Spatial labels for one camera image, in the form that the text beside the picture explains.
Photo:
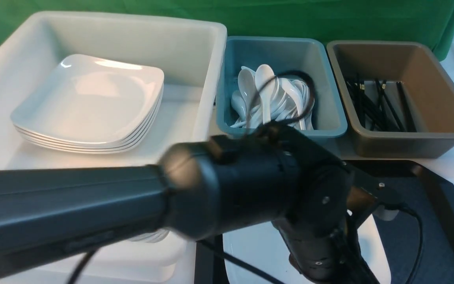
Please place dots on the large white plastic tub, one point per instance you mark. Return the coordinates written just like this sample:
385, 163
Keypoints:
189, 52

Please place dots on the green backdrop cloth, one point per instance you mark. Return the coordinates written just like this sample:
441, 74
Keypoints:
429, 22

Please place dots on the stack of white bowls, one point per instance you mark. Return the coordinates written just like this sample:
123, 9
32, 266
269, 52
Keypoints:
152, 237

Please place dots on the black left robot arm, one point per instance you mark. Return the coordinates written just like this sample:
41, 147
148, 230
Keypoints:
199, 190

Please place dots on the brown plastic bin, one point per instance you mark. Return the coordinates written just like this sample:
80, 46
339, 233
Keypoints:
428, 86

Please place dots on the stack of white plates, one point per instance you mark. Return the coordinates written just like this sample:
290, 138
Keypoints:
91, 105

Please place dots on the large white square plate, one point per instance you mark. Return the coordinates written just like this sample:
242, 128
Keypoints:
262, 247

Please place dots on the teal plastic bin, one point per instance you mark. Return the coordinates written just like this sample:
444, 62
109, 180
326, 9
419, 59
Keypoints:
282, 54

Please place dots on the pile of white spoons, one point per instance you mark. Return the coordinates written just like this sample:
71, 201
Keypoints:
289, 101

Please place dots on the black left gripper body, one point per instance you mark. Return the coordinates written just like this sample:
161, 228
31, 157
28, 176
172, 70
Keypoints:
321, 228

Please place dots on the black chopsticks in bin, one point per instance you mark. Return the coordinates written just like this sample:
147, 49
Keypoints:
381, 105

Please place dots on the white spoon upright in bin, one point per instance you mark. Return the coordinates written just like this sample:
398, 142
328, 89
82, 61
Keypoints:
265, 84

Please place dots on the black serving tray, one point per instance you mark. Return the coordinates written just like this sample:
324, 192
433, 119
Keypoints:
432, 197

